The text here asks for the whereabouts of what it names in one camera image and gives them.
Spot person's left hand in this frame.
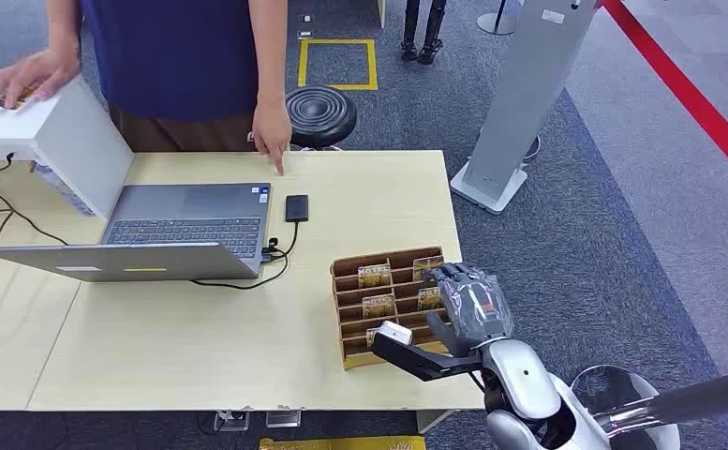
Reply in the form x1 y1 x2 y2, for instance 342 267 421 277
250 98 293 177

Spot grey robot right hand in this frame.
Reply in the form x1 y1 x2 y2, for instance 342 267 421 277
425 262 515 359

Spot person's right hand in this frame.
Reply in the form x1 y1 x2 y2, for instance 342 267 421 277
0 48 83 111

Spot yellow hotel card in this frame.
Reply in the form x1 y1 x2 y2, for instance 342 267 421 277
0 85 40 113
361 293 397 321
356 263 393 290
412 254 446 282
416 286 445 312

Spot person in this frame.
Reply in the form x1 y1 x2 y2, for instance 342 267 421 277
0 0 293 177

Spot wooden card holder rack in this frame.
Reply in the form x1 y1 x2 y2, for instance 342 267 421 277
329 246 459 372

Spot black round stool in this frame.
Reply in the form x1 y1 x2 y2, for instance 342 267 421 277
284 85 359 152

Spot white box cabinet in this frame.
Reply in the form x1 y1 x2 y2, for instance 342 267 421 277
0 67 136 219

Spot black external drive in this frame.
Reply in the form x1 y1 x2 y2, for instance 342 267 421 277
284 194 311 224

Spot grey open laptop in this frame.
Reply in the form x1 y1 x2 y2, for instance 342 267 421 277
0 181 273 284

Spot black humanoid robot legs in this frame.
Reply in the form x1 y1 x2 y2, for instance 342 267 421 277
399 0 449 66

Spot silver kiosk stand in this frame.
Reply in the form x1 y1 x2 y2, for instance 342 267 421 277
449 0 602 217

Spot grey metal pole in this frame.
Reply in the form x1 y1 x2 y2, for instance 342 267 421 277
591 366 728 435

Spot round grey stand base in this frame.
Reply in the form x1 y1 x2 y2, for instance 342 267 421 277
476 0 523 38

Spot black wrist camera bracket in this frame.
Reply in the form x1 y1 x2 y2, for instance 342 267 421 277
370 332 483 383

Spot black drive cable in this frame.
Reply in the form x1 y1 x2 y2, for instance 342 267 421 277
189 220 302 292

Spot black power cable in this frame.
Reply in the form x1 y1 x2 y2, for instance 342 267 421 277
0 186 70 315

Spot metal table bracket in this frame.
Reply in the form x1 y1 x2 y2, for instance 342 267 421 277
264 406 304 429
213 408 253 433

